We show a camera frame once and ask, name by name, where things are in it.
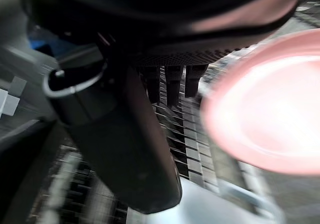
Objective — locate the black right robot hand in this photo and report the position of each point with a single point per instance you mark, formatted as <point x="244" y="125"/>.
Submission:
<point x="120" y="139"/>

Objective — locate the blue object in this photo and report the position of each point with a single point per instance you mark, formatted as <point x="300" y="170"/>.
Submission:
<point x="50" y="46"/>

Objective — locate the pink plastic plate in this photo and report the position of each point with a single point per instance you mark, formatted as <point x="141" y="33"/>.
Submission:
<point x="270" y="109"/>

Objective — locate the white plastic fitting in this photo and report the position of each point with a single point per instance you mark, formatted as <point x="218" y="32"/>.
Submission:
<point x="10" y="104"/>

